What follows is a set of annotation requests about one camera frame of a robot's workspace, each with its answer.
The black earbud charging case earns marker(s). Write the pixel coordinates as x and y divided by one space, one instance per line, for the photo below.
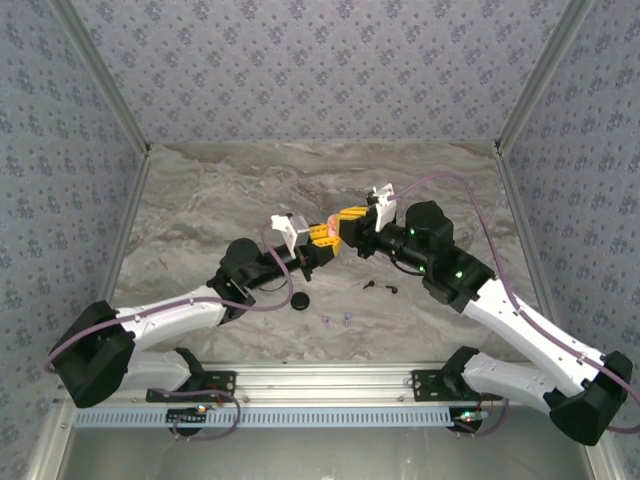
300 301

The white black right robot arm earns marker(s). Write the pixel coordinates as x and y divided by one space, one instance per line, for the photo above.
525 325

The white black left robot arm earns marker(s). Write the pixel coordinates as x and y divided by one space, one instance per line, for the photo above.
165 320

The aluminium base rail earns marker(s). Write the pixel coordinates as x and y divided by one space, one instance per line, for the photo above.
325 385

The aluminium frame post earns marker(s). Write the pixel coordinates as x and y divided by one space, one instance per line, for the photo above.
540 75
106 75

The purple earbud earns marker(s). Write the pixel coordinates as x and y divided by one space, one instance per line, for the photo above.
347 318
326 320

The black controller board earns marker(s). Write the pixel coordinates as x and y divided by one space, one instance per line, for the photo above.
467 422
187 419

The aluminium table side bar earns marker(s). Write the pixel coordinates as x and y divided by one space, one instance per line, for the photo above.
120 250

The pink earbud charging case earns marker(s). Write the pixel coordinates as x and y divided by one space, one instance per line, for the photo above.
332 224

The black earbud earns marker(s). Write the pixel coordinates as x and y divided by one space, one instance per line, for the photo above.
369 285
391 288

